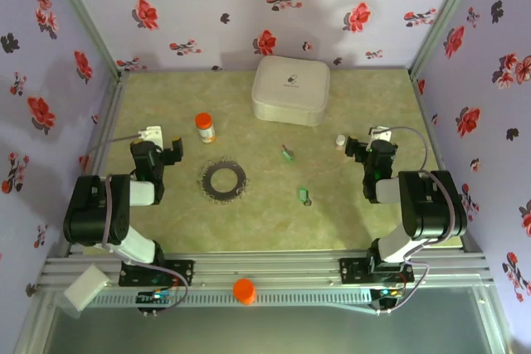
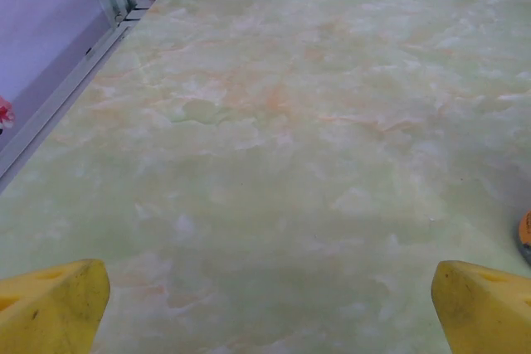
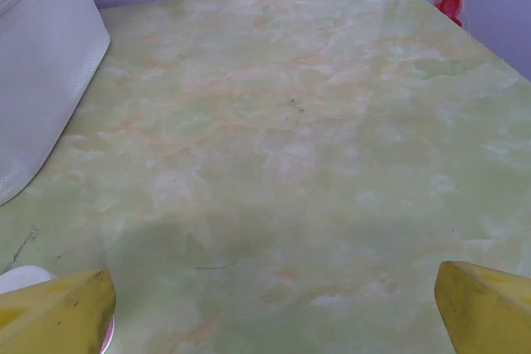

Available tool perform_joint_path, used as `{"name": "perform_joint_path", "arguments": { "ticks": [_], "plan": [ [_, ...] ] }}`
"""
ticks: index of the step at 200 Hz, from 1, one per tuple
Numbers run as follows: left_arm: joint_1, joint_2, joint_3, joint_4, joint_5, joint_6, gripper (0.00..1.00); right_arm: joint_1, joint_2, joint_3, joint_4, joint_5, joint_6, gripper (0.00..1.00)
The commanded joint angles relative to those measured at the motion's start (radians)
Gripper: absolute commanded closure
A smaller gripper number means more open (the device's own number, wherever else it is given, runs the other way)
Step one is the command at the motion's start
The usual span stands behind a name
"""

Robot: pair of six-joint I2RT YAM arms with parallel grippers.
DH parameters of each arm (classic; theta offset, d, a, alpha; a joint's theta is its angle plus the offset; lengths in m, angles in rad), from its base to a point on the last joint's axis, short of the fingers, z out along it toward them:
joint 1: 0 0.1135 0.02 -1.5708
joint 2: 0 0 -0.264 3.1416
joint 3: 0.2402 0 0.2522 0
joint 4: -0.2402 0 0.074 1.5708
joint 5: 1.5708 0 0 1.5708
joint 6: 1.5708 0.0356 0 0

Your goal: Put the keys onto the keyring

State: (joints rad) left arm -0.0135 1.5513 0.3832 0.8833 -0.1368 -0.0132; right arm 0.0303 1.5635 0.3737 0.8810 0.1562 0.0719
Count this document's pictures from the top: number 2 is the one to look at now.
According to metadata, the orange capped pill bottle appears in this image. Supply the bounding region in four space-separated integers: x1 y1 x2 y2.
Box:
517 209 531 266

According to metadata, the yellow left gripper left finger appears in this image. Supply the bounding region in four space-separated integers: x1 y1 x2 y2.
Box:
0 258 111 354

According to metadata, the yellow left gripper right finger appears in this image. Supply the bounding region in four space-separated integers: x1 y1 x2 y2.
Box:
430 259 531 354

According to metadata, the aluminium table edge rail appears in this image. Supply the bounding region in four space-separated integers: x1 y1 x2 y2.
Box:
0 22 134 192

